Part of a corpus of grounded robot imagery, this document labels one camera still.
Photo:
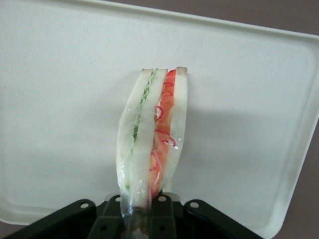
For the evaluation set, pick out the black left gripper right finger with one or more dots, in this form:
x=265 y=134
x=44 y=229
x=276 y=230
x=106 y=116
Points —
x=189 y=221

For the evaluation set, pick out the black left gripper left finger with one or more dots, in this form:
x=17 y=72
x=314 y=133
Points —
x=74 y=219

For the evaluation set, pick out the triangle sandwich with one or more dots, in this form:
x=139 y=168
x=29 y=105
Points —
x=142 y=139

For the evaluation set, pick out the cream plastic tray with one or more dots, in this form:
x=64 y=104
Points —
x=62 y=99

